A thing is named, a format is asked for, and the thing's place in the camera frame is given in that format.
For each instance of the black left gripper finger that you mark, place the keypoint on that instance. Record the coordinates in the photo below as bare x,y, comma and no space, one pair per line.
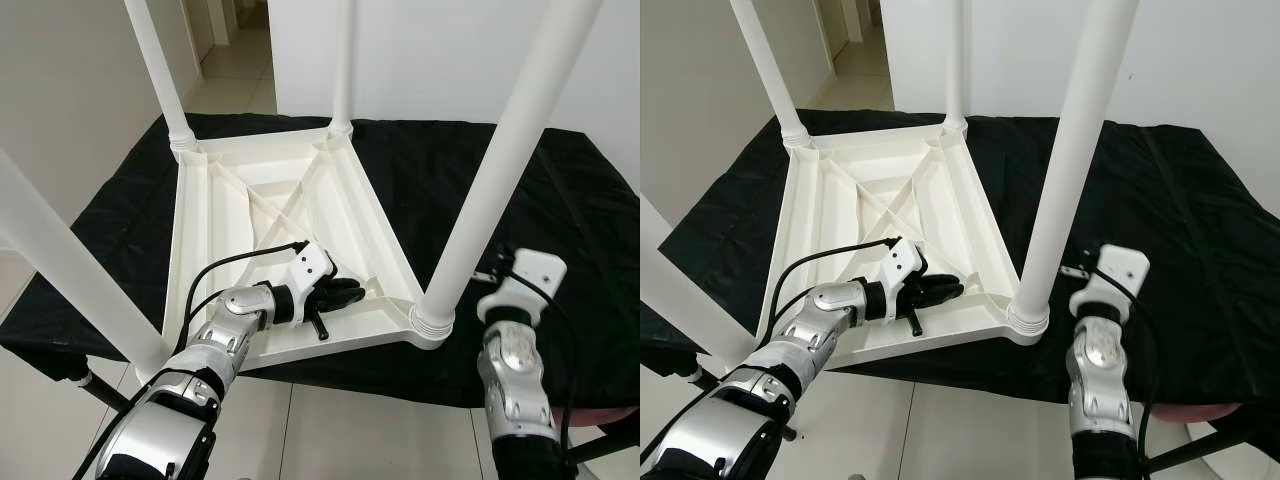
940,281
348,299
345,285
945,295

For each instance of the white plastic table top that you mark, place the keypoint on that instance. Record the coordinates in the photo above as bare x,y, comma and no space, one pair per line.
280,190
880,180

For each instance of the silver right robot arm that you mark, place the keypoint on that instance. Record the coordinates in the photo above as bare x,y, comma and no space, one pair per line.
1100,390
515,390

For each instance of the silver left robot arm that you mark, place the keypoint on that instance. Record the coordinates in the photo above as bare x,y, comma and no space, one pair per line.
780,340
220,330

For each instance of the black cloth table cover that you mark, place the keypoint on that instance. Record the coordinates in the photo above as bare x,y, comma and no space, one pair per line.
1200,250
570,250

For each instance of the pink cushion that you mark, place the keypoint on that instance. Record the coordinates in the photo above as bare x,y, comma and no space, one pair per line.
1200,413
600,415

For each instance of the black metal table leg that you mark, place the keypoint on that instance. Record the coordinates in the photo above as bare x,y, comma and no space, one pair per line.
100,388
600,448
705,375
1195,452

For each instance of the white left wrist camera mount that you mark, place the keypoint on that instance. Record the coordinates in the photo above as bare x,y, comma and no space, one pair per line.
312,265
905,262

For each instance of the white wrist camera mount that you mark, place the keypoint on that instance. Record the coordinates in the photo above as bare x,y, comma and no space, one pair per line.
535,272
1120,268
905,262
312,265

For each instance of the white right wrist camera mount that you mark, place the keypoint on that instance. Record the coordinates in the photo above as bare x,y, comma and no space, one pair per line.
1120,268
535,272

